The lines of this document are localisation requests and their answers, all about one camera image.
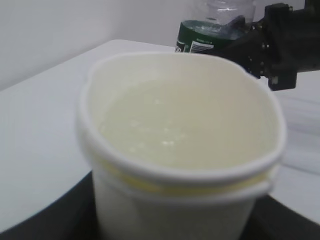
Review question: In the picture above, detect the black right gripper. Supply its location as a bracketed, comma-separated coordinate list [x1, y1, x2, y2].
[204, 0, 320, 91]

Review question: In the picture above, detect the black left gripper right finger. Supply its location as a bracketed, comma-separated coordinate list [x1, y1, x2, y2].
[240, 195, 320, 240]

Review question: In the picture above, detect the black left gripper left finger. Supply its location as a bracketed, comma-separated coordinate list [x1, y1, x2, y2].
[0, 173, 100, 240]

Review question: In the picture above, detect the clear green-label water bottle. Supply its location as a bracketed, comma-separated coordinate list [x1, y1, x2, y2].
[175, 0, 256, 53]

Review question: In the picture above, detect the white paper cup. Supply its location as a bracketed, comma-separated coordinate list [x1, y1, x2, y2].
[76, 52, 287, 240]

